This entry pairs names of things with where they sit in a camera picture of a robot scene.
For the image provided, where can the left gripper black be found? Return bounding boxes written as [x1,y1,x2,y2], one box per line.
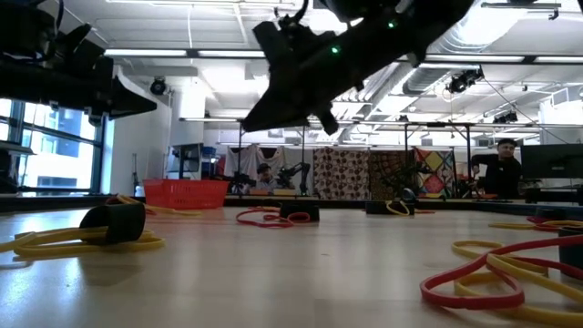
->
[0,54,159,128]

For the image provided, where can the black background monitor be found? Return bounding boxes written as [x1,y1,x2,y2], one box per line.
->
[520,143,583,180]

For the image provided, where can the red plastic basket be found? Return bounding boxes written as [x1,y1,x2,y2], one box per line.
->
[142,178,230,210]

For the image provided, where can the wide black rubber band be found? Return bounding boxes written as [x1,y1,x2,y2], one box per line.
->
[279,202,321,223]
[535,207,567,223]
[558,226,583,280]
[78,202,148,246]

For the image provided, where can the white hanging sheet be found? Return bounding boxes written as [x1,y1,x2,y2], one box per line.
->
[224,143,315,195]

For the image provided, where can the black ceiling light cluster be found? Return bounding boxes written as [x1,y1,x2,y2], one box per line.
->
[445,67,485,95]
[493,110,519,125]

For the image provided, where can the brown dotted hanging cloth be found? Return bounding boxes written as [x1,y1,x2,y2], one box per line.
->
[312,146,372,201]

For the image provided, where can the blue storage bins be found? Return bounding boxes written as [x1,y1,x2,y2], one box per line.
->
[201,145,218,179]

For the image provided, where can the black ceiling rail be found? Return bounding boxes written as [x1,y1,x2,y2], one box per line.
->
[480,2,562,22]

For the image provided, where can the person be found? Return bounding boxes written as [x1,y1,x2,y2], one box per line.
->
[470,138,524,200]
[252,162,280,192]

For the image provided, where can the long ceiling light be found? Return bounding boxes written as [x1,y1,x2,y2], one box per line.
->
[425,54,526,64]
[198,49,267,59]
[103,48,189,58]
[533,55,583,64]

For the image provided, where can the thin yellow rubber band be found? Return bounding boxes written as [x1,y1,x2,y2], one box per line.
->
[13,226,166,257]
[0,227,156,254]
[450,240,583,327]
[116,193,204,217]
[488,220,583,231]
[385,200,411,217]

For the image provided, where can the large window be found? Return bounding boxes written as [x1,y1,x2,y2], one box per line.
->
[0,97,107,195]

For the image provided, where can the colourful geometric hanging cloth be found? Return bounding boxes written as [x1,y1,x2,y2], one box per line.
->
[412,147,456,200]

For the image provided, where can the dark orange patterned cloth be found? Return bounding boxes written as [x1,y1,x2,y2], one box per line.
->
[368,149,416,201]

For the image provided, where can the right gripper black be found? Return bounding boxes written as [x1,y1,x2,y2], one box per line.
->
[242,38,379,136]

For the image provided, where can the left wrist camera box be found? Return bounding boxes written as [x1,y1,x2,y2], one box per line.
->
[56,21,95,58]

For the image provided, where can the black background metal frame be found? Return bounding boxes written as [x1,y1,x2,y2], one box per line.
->
[403,121,474,200]
[236,118,307,197]

